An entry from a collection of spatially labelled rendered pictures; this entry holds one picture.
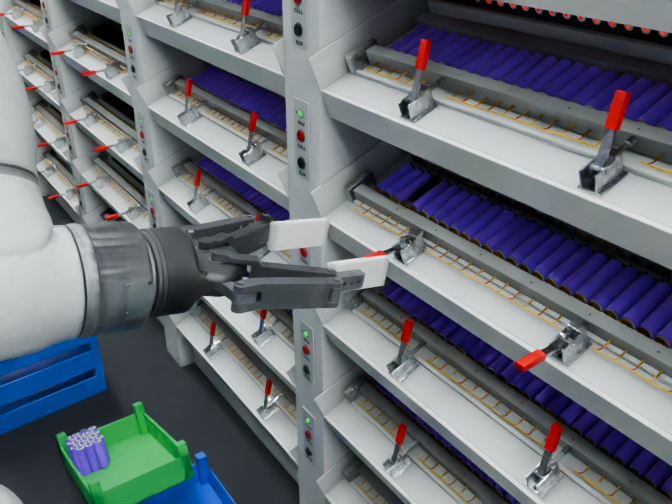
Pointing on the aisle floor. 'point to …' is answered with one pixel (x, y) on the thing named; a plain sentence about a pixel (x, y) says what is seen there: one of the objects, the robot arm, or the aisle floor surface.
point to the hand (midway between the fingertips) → (336, 252)
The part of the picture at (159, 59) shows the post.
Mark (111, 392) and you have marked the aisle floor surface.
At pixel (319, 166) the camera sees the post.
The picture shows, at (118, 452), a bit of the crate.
